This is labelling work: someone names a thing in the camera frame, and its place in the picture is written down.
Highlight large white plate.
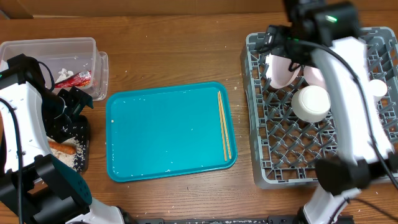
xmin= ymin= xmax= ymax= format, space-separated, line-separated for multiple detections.
xmin=266 ymin=54 xmax=301 ymax=89

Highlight white napkin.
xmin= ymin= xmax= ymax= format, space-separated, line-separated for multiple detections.
xmin=55 ymin=68 xmax=74 ymax=83

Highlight small white plate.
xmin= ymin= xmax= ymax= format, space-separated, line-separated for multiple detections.
xmin=303 ymin=66 xmax=327 ymax=90

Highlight orange carrot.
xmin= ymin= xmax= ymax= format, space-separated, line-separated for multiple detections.
xmin=48 ymin=141 xmax=76 ymax=155

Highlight red snack wrapper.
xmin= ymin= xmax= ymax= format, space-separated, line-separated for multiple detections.
xmin=55 ymin=70 xmax=91 ymax=88

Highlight rice and food scraps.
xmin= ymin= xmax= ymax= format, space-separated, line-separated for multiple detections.
xmin=47 ymin=123 xmax=90 ymax=173

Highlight white bowl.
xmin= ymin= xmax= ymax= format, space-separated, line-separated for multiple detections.
xmin=291 ymin=85 xmax=331 ymax=123

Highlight wooden chopstick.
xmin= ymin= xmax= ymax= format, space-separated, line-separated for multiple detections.
xmin=221 ymin=95 xmax=232 ymax=160
xmin=218 ymin=91 xmax=227 ymax=161

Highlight white cup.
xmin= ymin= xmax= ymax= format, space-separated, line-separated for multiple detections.
xmin=369 ymin=79 xmax=387 ymax=103

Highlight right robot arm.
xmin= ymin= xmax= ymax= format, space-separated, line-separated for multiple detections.
xmin=257 ymin=1 xmax=397 ymax=223

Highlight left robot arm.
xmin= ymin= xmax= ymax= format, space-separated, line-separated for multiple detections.
xmin=1 ymin=54 xmax=134 ymax=223

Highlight grey dishwasher rack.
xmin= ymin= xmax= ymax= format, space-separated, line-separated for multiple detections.
xmin=241 ymin=27 xmax=397 ymax=189

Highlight black plastic tray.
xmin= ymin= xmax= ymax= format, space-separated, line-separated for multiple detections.
xmin=46 ymin=115 xmax=90 ymax=173

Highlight clear plastic bin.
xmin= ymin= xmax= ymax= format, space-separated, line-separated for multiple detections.
xmin=1 ymin=37 xmax=109 ymax=101

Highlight teal serving tray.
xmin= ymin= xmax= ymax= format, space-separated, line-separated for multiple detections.
xmin=105 ymin=82 xmax=238 ymax=182

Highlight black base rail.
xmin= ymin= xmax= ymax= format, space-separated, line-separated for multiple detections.
xmin=135 ymin=215 xmax=298 ymax=224

